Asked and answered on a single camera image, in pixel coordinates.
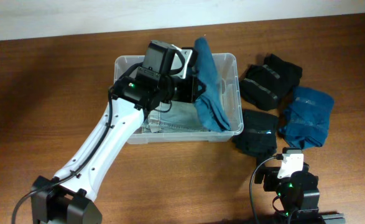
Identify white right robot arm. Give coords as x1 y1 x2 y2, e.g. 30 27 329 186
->
250 159 325 224

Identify light blue jeans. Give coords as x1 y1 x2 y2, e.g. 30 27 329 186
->
141 101 209 133

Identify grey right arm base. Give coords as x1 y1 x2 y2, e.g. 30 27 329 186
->
320 213 346 224

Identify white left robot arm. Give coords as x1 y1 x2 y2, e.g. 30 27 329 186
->
26 40 206 223

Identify black garment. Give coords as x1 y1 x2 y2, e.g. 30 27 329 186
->
239 54 303 111
233 110 279 159

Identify clear plastic storage bin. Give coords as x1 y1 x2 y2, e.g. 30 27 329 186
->
127 53 244 144

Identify dark blue jeans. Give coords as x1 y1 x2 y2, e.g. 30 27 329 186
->
194 37 231 133

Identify blue garment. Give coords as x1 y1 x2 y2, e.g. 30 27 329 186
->
279 86 335 149

